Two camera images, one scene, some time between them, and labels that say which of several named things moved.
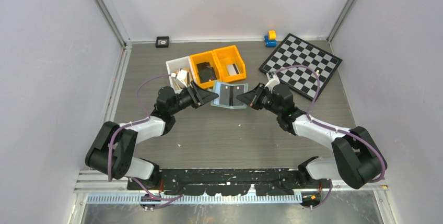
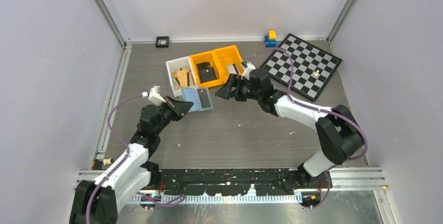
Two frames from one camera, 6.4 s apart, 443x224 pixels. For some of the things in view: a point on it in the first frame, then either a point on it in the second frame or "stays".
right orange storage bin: x=228 y=56 stays
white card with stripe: x=233 y=69 stays
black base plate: x=228 y=181 stays
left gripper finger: x=200 y=96 → x=180 y=107
